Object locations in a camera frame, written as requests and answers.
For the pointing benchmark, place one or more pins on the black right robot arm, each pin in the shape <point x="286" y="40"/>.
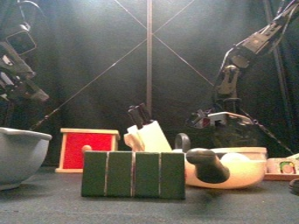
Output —
<point x="257" y="42"/>

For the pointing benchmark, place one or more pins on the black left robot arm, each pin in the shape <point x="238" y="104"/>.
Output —
<point x="10" y="11"/>

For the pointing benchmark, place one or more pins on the white dome toy food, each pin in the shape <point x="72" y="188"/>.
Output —
<point x="235" y="157"/>

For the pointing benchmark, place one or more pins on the red wooden box with knob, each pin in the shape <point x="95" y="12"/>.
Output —
<point x="79" y="141"/>

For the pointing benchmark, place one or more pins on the green red toy food slice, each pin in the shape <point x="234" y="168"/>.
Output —
<point x="287" y="167"/>

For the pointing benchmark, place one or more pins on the cream wooden knife block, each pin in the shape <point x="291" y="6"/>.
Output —
<point x="154" y="137"/>

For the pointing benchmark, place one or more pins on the grey plastic bowl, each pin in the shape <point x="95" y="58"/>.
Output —
<point x="18" y="154"/>

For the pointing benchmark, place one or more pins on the black round object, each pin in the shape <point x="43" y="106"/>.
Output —
<point x="295" y="186"/>

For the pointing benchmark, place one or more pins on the green striped wooden block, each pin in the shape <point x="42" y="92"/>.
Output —
<point x="133" y="175"/>

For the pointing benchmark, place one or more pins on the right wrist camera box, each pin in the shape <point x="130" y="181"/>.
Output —
<point x="201" y="120"/>

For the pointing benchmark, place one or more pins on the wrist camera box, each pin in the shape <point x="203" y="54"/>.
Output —
<point x="201" y="120"/>
<point x="22" y="42"/>

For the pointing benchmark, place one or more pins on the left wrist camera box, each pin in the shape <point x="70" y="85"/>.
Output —
<point x="22" y="42"/>

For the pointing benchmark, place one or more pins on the grey metal frame pole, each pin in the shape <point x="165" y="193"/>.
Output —
<point x="149" y="58"/>

